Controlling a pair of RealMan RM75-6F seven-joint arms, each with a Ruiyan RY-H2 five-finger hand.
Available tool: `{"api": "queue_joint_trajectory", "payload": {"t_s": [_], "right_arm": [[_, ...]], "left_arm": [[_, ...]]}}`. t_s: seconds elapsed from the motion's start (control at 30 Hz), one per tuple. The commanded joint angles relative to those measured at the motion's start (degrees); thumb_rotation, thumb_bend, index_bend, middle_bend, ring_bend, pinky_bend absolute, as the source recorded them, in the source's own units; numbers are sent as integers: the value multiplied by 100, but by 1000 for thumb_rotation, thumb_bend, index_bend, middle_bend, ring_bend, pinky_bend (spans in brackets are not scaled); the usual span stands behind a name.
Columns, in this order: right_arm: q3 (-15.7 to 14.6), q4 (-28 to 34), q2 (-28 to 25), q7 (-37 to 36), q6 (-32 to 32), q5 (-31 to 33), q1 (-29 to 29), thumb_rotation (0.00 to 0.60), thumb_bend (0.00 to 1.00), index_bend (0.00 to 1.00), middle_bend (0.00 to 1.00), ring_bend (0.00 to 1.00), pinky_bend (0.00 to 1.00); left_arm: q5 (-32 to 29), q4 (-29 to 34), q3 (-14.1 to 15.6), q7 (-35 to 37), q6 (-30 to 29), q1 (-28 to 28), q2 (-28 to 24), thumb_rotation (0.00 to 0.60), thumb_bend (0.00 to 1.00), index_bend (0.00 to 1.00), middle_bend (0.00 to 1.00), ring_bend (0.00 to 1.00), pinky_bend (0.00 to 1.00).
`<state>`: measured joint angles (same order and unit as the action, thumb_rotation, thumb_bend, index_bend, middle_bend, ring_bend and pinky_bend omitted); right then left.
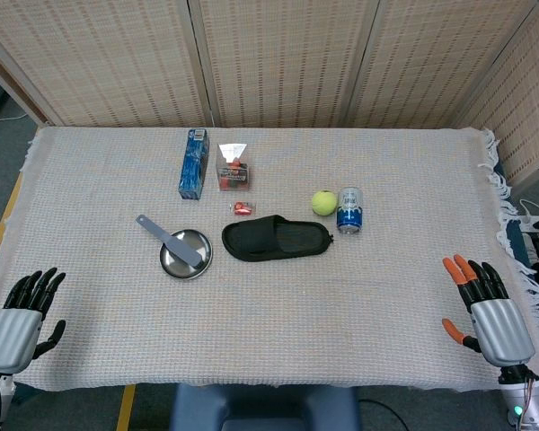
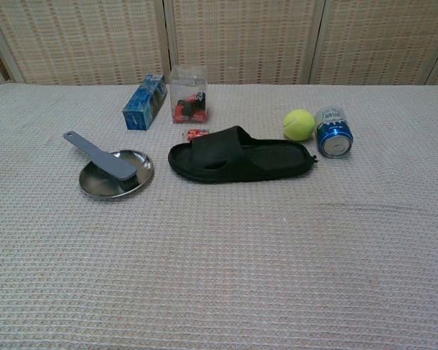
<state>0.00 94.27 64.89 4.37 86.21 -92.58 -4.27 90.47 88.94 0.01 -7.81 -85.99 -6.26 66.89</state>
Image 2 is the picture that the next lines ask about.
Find grey brush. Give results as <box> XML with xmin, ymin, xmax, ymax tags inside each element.
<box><xmin>62</xmin><ymin>131</ymin><xmax>137</xmax><ymax>190</ymax></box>

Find black slipper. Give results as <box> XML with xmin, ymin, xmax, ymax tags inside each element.
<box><xmin>167</xmin><ymin>125</ymin><xmax>318</xmax><ymax>184</ymax></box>

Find small red packet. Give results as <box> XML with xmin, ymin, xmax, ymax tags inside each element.
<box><xmin>184</xmin><ymin>127</ymin><xmax>210</xmax><ymax>141</ymax></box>

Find beige woven tablecloth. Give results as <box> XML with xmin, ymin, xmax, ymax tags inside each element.
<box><xmin>0</xmin><ymin>82</ymin><xmax>438</xmax><ymax>350</ymax></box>

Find clear plastic box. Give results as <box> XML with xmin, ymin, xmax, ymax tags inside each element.
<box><xmin>169</xmin><ymin>64</ymin><xmax>210</xmax><ymax>125</ymax></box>

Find yellow tennis ball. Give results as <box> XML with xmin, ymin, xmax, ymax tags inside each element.
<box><xmin>283</xmin><ymin>108</ymin><xmax>317</xmax><ymax>141</ymax></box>

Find blue cardboard box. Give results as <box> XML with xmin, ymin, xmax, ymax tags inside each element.
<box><xmin>122</xmin><ymin>73</ymin><xmax>168</xmax><ymax>131</ymax></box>

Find blue drink can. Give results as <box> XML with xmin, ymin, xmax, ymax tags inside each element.
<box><xmin>314</xmin><ymin>106</ymin><xmax>354</xmax><ymax>159</ymax></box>

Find round steel plate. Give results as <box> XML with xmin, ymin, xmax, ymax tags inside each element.
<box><xmin>78</xmin><ymin>149</ymin><xmax>155</xmax><ymax>199</ymax></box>

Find woven bamboo folding screen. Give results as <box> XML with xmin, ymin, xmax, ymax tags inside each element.
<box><xmin>0</xmin><ymin>0</ymin><xmax>438</xmax><ymax>87</ymax></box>

